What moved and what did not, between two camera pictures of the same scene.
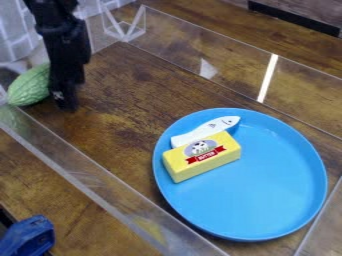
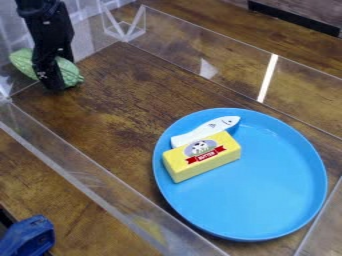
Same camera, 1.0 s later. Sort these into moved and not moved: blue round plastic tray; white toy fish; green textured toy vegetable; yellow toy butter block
Moved: green textured toy vegetable
Not moved: yellow toy butter block; blue round plastic tray; white toy fish
